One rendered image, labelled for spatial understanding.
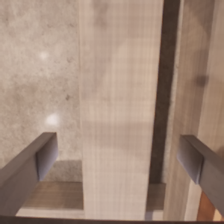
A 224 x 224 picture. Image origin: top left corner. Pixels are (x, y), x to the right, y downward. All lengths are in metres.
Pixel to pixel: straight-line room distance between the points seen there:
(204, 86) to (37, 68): 0.37
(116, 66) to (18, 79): 0.32
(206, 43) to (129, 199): 0.25
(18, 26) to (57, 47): 0.10
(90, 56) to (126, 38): 0.05
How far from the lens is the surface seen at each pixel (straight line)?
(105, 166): 0.25
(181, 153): 0.17
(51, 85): 0.44
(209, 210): 0.29
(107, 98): 0.21
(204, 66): 0.24
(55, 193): 0.51
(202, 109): 0.24
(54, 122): 0.46
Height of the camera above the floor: 0.40
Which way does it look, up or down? 75 degrees down
